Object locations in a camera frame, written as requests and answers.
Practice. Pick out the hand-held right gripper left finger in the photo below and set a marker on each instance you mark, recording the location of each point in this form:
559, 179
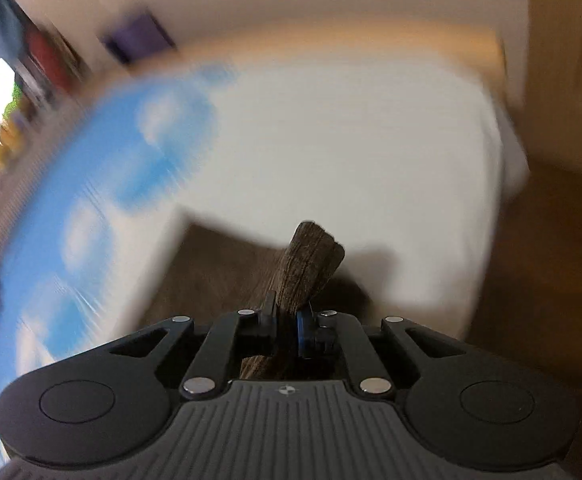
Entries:
270, 321

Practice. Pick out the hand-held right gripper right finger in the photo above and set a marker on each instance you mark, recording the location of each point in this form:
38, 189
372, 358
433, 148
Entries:
303, 332

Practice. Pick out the blue and white bed sheet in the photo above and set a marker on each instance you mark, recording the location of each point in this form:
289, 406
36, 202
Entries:
321, 160

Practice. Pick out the purple paper bag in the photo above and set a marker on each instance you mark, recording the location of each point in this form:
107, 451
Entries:
138, 35

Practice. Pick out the red cushion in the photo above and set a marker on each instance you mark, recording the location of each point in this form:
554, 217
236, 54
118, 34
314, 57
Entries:
46, 55

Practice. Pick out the wooden bed frame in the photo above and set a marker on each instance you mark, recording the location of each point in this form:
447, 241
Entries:
371, 40

